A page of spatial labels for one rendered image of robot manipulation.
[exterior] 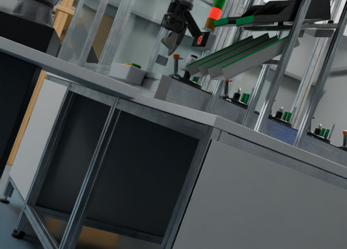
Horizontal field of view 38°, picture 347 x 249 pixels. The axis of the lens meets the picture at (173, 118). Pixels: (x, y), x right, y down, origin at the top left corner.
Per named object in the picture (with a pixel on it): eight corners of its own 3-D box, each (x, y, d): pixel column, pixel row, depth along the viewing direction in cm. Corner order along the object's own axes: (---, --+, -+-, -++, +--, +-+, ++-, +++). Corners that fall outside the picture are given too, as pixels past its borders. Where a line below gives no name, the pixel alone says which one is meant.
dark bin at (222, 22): (227, 24, 174) (226, 1, 173) (214, 27, 186) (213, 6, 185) (301, 20, 181) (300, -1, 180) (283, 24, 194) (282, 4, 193)
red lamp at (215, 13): (211, 16, 226) (215, 6, 226) (205, 17, 231) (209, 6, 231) (220, 21, 228) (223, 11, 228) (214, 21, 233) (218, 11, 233)
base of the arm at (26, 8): (6, 17, 166) (16, -12, 167) (6, 22, 181) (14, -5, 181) (52, 32, 171) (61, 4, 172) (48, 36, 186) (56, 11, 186)
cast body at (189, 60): (184, 69, 203) (190, 52, 203) (179, 68, 207) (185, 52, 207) (201, 77, 207) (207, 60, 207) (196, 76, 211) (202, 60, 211)
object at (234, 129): (213, 126, 128) (217, 115, 128) (66, 80, 262) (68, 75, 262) (513, 243, 191) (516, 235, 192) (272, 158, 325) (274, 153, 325)
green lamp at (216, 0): (215, 6, 226) (219, -4, 226) (209, 6, 231) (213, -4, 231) (224, 11, 228) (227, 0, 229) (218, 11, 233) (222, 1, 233)
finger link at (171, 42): (158, 51, 200) (167, 29, 200) (171, 56, 202) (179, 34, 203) (161, 51, 197) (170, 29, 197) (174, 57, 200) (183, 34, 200)
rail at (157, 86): (153, 100, 183) (163, 71, 183) (84, 80, 263) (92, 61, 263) (166, 105, 186) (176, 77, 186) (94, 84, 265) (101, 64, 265)
